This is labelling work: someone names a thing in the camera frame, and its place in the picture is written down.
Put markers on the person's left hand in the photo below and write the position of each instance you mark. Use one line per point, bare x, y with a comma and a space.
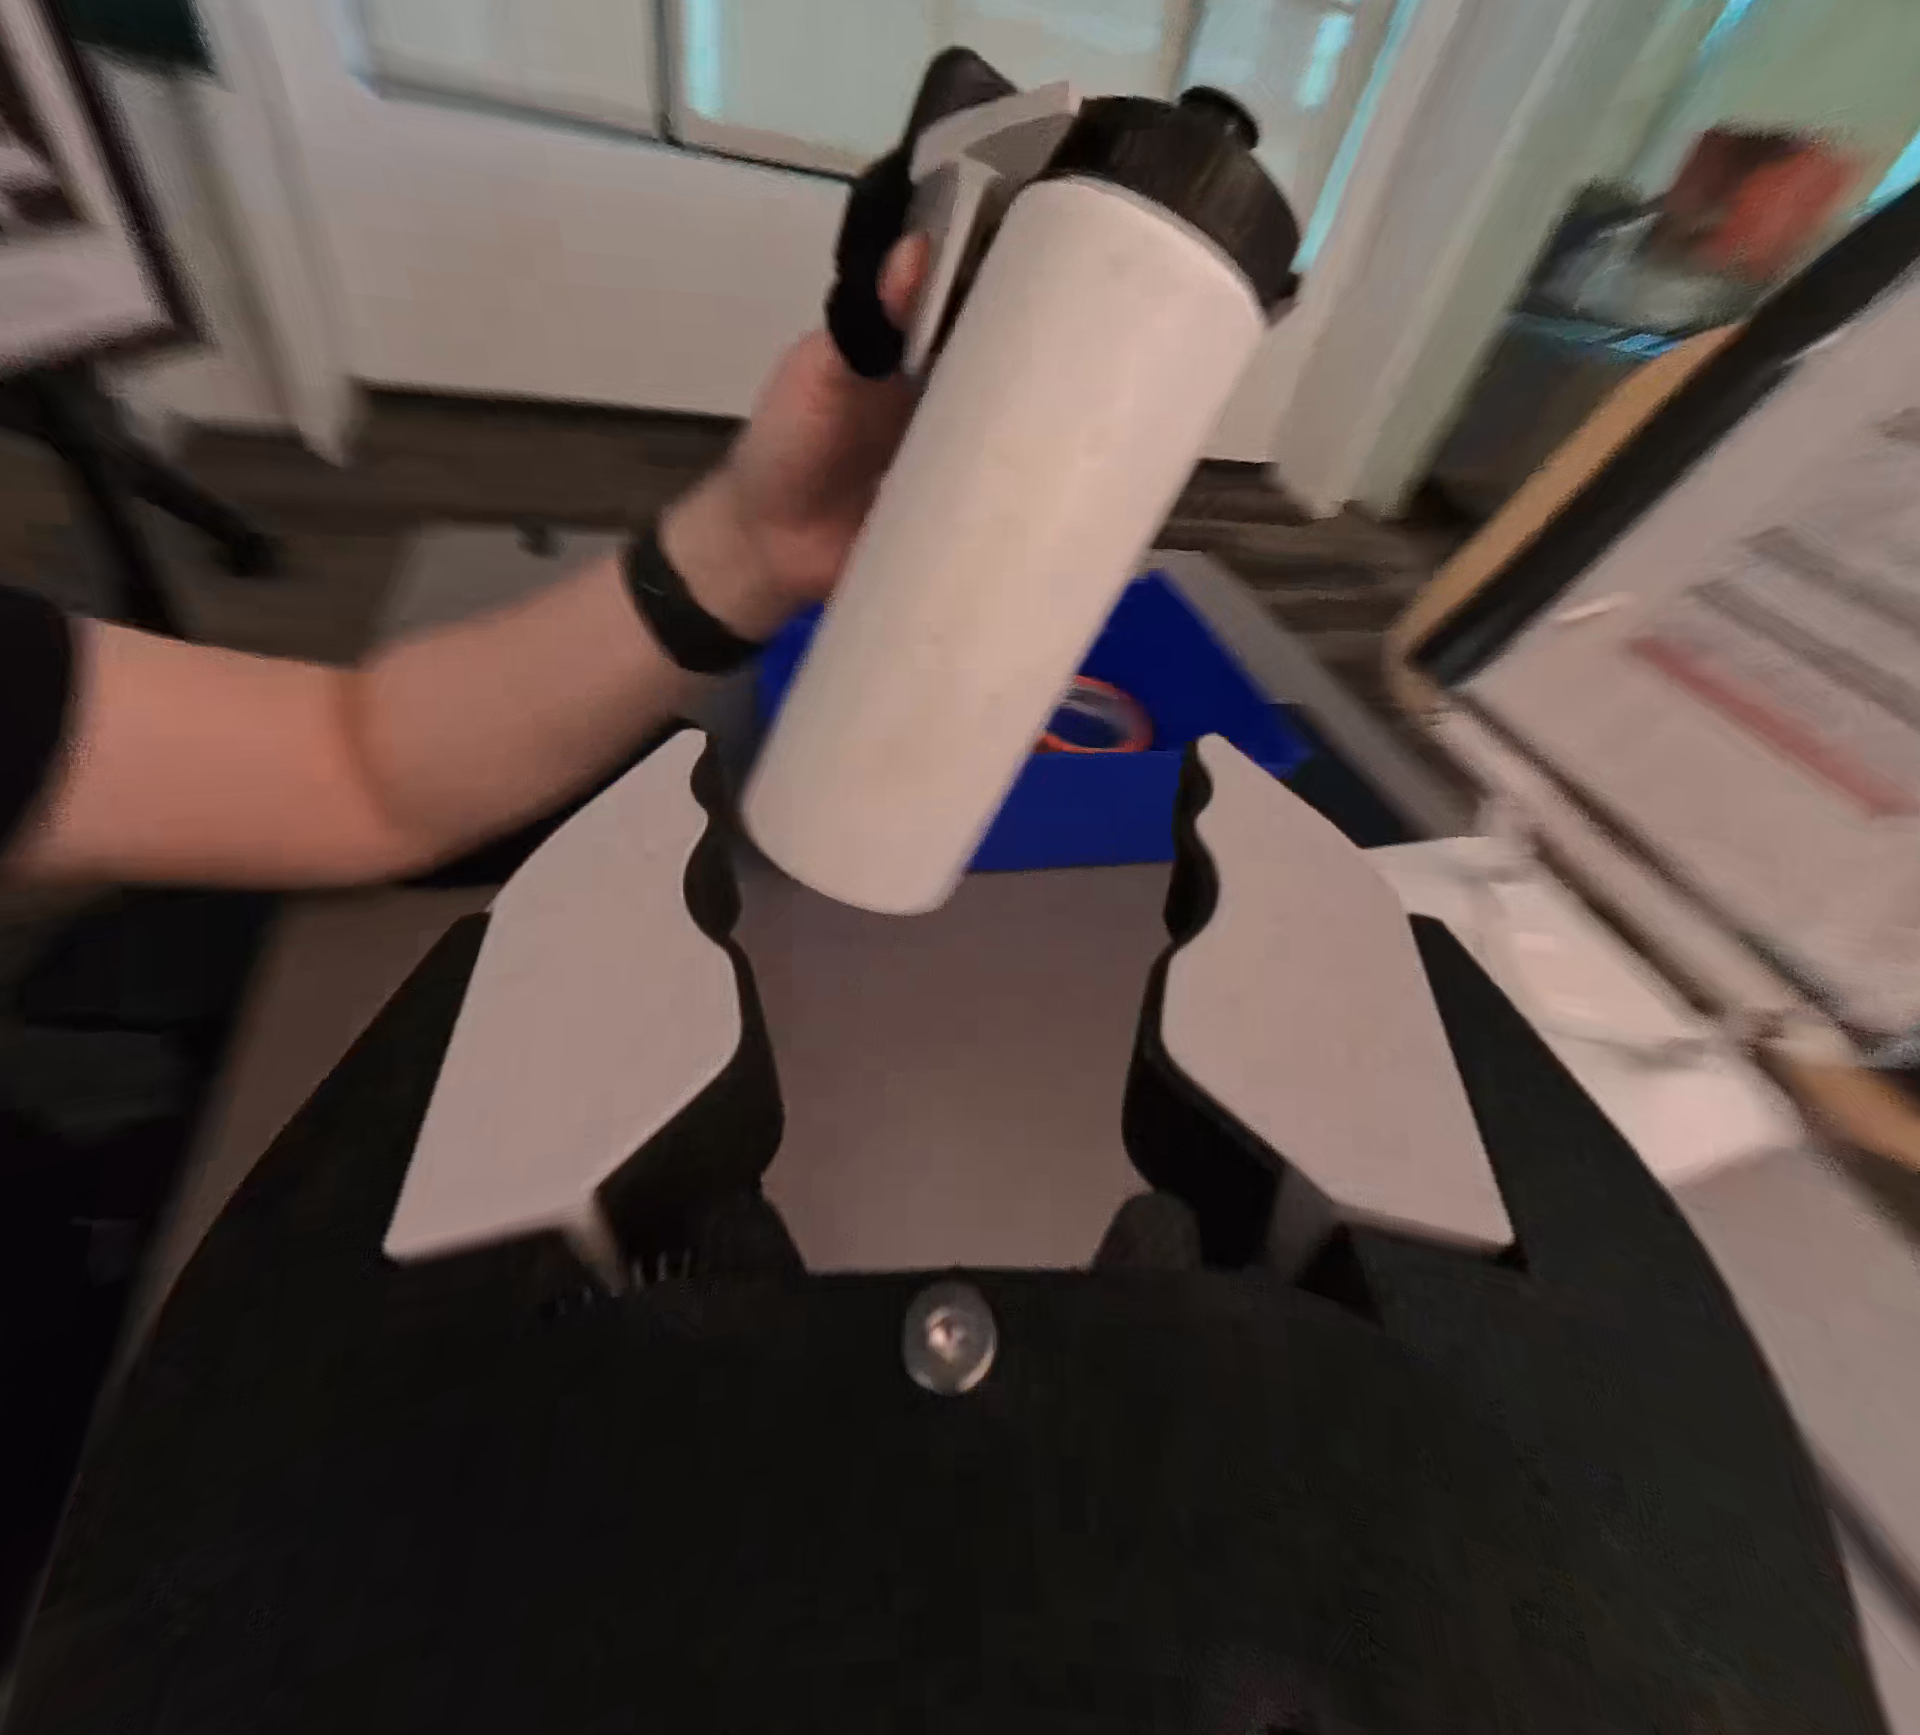
811, 460

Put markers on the black wristband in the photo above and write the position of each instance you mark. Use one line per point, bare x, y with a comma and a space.
682, 602

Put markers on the blue plastic bin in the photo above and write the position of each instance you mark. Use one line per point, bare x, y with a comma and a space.
1081, 820

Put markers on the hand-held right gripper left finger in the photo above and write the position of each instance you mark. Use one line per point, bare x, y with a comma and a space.
585, 1046

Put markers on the laminated instruction sheet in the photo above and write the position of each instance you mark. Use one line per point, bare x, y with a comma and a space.
1770, 656

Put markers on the white bottle with black lid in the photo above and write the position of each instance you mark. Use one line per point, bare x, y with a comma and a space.
1021, 536

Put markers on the person's left forearm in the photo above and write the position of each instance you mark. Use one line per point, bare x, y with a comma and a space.
375, 746

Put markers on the orange tape roll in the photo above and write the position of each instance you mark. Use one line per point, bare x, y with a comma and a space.
1132, 720

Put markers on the person's black shirt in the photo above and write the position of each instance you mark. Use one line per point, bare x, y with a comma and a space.
23, 700

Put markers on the wooden board with black panel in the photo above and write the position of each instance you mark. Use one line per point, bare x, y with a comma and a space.
1634, 474

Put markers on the white metal stand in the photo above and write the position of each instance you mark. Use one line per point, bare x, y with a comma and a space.
1621, 1060

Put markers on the black and white tag poster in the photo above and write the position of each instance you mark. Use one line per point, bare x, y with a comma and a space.
60, 191

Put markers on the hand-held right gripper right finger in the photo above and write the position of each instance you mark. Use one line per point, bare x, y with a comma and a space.
1321, 1046

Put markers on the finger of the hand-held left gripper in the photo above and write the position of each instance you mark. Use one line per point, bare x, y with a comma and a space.
975, 153

